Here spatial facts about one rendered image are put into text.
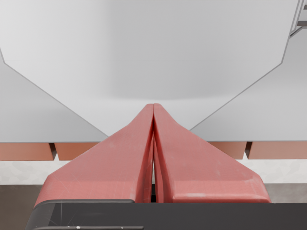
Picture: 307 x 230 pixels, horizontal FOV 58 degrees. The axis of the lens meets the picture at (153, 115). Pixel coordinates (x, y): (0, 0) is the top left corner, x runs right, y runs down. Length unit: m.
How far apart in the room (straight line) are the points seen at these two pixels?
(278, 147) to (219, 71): 0.12
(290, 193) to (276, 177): 1.24
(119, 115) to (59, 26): 0.07
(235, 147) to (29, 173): 0.38
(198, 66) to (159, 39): 0.03
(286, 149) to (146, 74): 0.16
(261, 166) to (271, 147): 0.24
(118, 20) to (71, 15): 0.03
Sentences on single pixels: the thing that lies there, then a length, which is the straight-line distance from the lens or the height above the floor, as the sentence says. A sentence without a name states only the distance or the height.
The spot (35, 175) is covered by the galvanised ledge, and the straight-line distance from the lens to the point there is 0.54.
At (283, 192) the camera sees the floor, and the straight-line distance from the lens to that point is 1.76.
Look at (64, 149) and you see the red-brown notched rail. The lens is 0.27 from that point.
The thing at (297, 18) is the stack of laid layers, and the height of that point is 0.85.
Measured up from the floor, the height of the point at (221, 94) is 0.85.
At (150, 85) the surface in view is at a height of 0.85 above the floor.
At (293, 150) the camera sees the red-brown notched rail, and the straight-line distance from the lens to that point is 0.29.
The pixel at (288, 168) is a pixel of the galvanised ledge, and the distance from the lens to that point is 0.54.
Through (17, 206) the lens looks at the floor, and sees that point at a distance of 1.87.
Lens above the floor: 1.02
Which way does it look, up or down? 55 degrees down
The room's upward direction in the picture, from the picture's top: 180 degrees clockwise
